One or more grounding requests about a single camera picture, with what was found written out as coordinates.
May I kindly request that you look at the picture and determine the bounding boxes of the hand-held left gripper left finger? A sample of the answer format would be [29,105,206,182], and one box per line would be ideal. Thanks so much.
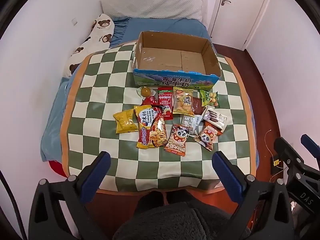
[27,151,112,240]

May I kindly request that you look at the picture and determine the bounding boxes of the black cable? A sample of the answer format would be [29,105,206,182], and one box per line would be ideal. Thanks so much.
[0,170,27,240]

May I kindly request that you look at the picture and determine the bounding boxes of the green white checkered mat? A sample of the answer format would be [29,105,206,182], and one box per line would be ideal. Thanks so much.
[60,41,258,193]

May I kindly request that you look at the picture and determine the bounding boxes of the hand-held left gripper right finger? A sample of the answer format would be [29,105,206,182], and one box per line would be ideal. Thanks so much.
[212,151,295,240]

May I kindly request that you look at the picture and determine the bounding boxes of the small yellow snack packet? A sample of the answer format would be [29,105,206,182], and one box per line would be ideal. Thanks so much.
[113,109,139,134]

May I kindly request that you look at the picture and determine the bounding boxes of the red packet with white label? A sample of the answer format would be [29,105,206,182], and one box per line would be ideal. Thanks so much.
[157,87,174,120]

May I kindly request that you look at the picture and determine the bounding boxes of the small white snack packet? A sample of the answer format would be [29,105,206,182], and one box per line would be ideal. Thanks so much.
[180,114,202,137]

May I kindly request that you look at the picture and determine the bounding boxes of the small red snack packet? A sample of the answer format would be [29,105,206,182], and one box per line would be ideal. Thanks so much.
[140,96,158,107]

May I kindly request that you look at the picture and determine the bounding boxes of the thin floor wire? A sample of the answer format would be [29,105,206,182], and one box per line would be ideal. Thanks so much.
[264,129,285,178]

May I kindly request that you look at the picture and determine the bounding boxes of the green snack packet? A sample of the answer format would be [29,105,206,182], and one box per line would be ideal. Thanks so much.
[199,90,219,107]

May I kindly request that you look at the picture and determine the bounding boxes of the red cloth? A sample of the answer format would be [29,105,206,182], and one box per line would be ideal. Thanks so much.
[48,159,66,177]

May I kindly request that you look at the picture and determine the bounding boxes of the dark red snack packet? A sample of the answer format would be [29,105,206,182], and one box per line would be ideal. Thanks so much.
[191,97,208,117]

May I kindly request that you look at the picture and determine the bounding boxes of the cardboard box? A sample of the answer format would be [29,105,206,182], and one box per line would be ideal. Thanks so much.
[132,31,222,92]

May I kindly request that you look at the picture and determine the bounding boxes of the orange panda snack packet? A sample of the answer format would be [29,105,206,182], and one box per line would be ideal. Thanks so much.
[193,122,223,152]
[164,124,194,157]

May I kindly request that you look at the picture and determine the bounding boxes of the white door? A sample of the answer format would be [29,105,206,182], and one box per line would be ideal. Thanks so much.
[209,0,272,44]

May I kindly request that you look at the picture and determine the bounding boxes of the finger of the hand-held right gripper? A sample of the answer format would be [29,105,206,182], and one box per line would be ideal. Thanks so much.
[301,134,320,160]
[274,137,305,178]

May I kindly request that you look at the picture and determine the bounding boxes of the yellow red instant noodle packet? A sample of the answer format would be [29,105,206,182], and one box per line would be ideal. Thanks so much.
[134,105,168,149]

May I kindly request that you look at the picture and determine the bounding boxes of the blue bed sheet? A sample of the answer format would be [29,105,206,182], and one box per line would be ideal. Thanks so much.
[40,17,213,162]

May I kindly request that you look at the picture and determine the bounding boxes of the clear packet with yellow ball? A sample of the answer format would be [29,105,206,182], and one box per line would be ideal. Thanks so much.
[136,86,153,98]

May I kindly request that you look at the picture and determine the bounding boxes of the white bear print pillow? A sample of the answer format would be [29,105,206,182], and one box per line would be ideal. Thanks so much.
[61,14,115,78]

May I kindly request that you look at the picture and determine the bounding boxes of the grey pillow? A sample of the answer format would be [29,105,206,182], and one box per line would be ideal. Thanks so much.
[100,0,208,20]

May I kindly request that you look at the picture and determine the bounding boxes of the white chocolate wafer packet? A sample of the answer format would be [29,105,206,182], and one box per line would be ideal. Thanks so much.
[202,106,229,132]

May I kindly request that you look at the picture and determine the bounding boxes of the dark fleece garment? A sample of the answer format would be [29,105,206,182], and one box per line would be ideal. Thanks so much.
[112,190,250,240]

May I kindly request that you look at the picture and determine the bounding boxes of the yellow cracker packet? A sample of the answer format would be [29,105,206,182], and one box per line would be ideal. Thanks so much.
[172,86,195,117]

